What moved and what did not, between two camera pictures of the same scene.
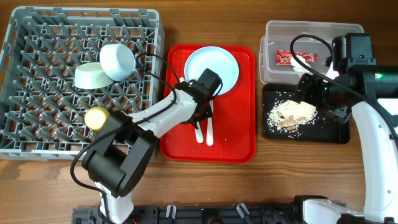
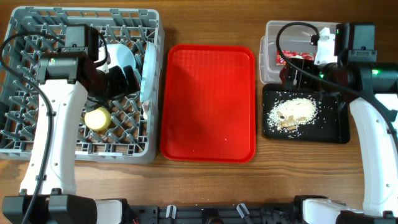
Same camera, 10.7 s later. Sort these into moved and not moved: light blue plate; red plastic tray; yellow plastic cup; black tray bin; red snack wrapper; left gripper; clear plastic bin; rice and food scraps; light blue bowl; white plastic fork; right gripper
Moved: right gripper; white plastic fork; light blue plate; left gripper
Not moved: red plastic tray; rice and food scraps; red snack wrapper; black tray bin; light blue bowl; yellow plastic cup; clear plastic bin
